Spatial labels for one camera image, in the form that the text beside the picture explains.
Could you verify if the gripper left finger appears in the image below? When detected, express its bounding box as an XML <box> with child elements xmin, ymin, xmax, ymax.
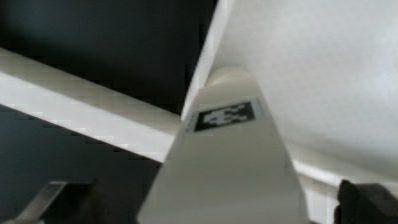
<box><xmin>11</xmin><ymin>181</ymin><xmax>102</xmax><ymax>224</ymax></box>

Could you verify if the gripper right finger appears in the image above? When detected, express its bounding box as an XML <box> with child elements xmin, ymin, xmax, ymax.
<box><xmin>335</xmin><ymin>180</ymin><xmax>398</xmax><ymax>224</ymax></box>

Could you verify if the white desk top tray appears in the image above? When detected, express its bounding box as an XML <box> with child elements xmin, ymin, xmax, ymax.
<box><xmin>189</xmin><ymin>0</ymin><xmax>398</xmax><ymax>179</ymax></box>

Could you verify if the white L-shaped obstacle fence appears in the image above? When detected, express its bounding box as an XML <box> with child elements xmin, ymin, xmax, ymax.
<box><xmin>0</xmin><ymin>46</ymin><xmax>398</xmax><ymax>224</ymax></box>

